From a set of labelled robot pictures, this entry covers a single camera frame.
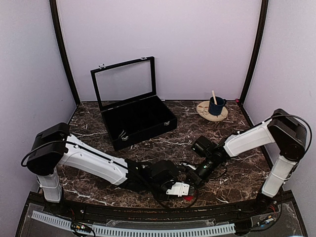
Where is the red and beige sock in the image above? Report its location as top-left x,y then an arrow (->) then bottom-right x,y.
184,196 -> 194,201

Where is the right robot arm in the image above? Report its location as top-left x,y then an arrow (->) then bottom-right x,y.
187,109 -> 312,214

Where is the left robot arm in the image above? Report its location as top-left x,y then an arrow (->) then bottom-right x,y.
21,122 -> 190,215

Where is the dark blue mug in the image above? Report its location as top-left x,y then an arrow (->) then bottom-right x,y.
208,96 -> 227,116

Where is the beige ceramic saucer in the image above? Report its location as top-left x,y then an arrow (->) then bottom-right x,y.
196,100 -> 229,122

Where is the wooden stick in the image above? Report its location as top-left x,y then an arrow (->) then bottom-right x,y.
212,90 -> 217,105

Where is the black display case box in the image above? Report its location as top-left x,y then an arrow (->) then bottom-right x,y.
90,56 -> 177,151

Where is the small green circuit board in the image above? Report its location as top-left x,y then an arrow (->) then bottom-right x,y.
70,222 -> 92,234

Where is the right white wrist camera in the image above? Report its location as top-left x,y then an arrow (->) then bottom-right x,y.
181,163 -> 197,170

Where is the white slotted cable duct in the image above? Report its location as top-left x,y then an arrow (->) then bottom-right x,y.
31,210 -> 236,237

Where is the black front rail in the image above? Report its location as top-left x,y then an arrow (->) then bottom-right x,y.
27,191 -> 294,223

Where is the right black frame post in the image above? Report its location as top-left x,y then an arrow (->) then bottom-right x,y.
239,0 -> 269,105

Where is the black frame post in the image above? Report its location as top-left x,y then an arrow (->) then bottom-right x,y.
239,0 -> 269,105
49,0 -> 81,106

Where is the left black frame post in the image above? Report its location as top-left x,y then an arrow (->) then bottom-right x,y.
49,0 -> 81,106

